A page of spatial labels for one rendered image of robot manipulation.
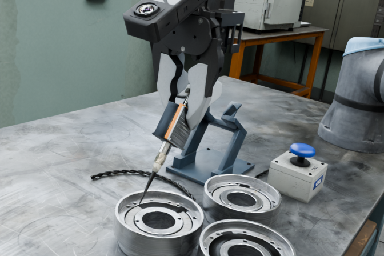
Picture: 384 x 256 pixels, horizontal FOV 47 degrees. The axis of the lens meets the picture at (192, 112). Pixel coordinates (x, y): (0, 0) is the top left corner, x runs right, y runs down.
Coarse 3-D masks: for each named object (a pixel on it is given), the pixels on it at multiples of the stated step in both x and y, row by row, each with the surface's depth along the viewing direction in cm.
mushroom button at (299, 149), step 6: (294, 144) 70; (300, 144) 70; (306, 144) 70; (294, 150) 68; (300, 150) 68; (306, 150) 68; (312, 150) 68; (300, 156) 68; (306, 156) 68; (312, 156) 68
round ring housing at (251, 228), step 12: (216, 228) 51; (228, 228) 52; (240, 228) 52; (252, 228) 52; (264, 228) 52; (204, 240) 49; (240, 240) 50; (276, 240) 51; (204, 252) 45; (228, 252) 49; (240, 252) 50; (252, 252) 50; (264, 252) 49; (288, 252) 49
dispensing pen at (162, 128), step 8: (168, 104) 56; (176, 104) 55; (184, 104) 57; (168, 112) 55; (160, 120) 55; (168, 120) 55; (160, 128) 55; (168, 128) 54; (160, 136) 54; (168, 144) 55; (160, 152) 55; (168, 152) 55; (160, 160) 55; (152, 168) 55; (160, 168) 55; (152, 176) 55; (144, 192) 54
